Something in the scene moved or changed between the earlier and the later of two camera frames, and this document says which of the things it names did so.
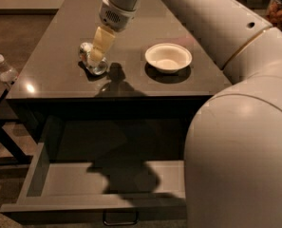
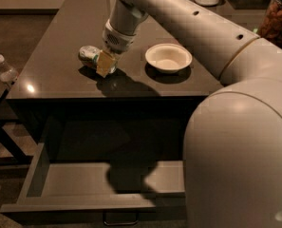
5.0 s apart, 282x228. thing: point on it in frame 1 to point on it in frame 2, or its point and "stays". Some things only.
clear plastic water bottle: (6, 72) stays
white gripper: (116, 16) to (117, 39)
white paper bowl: (167, 57) stays
